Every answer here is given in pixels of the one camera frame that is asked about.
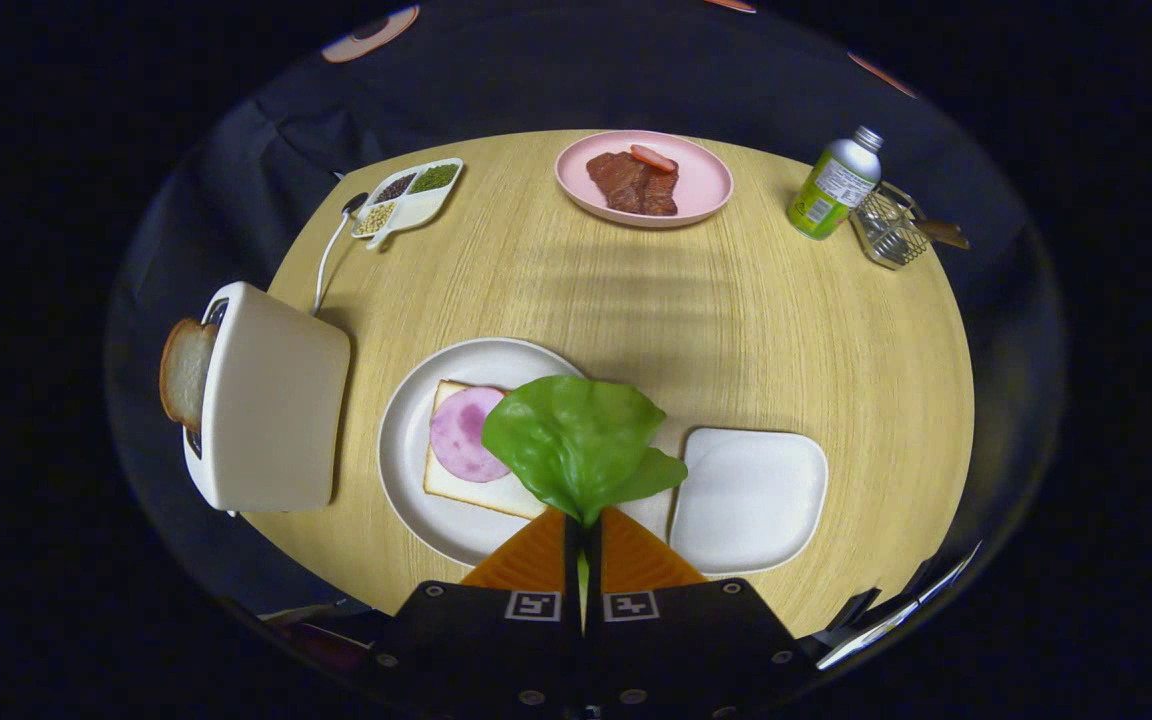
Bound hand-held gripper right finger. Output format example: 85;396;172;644
586;506;817;720

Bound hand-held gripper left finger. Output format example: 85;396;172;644
368;507;587;720

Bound green lettuce leaf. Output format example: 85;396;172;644
481;375;689;633

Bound white bread slice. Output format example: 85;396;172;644
423;379;549;520

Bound square white plate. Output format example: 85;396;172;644
669;427;829;576

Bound pink ham slice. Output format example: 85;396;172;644
429;386;513;484

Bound round white plate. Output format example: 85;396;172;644
378;337;677;568

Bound white toaster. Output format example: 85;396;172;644
182;281;352;517

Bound toasted bread slice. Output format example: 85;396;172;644
159;318;220;433

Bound white divided dish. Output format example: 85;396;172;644
350;158;464;250

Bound pink plate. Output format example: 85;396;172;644
554;130;735;229

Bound brown meat slices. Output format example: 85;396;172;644
586;151;680;217

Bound silver bottle green label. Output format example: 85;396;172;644
787;125;884;241

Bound white toaster cable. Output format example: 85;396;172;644
312;205;357;317

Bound metal wire basket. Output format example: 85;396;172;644
850;182;929;271

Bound wooden handled utensil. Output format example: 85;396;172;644
911;217;971;251

